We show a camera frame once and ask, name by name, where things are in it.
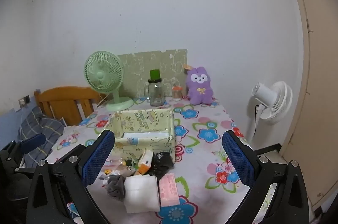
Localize pink packet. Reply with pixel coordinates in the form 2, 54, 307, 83
160, 173, 180, 207

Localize wooden chair back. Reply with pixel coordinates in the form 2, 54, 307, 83
33, 86, 106, 127

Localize cotton swab jar orange lid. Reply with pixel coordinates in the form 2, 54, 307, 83
172, 85, 183, 101

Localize yellow printed fabric storage box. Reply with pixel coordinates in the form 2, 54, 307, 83
107, 108, 176, 162

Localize glass mug jar green cap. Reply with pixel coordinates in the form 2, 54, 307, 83
144, 69, 165, 107

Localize grey sock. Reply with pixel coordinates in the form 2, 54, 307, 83
104, 174, 127, 201

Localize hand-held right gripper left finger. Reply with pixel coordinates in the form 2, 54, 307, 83
26, 130, 115, 224

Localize purple plush bunny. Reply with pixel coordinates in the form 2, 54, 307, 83
183, 64, 214, 105

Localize grey plaid blanket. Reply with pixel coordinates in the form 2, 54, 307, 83
17, 107, 65, 161

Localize white standing fan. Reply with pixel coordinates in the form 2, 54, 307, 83
244, 81, 293, 144

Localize orange and white small box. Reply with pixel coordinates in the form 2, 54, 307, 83
136, 149, 154, 174

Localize white towel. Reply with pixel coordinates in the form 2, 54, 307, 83
124, 175, 161, 214

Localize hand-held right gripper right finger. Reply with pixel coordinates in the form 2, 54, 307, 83
222, 130, 309, 224

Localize beige door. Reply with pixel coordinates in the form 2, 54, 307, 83
278, 0, 338, 209

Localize black plastic bag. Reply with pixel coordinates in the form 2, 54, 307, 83
149, 151, 174, 177

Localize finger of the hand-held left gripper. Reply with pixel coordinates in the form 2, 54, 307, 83
46, 144, 86, 164
20, 133, 46, 154

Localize green printed board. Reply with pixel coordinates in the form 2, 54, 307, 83
117, 49, 188, 100

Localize cream fan cable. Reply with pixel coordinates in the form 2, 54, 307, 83
96, 93, 109, 108

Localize green desk fan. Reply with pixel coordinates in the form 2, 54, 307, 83
84, 51, 134, 111

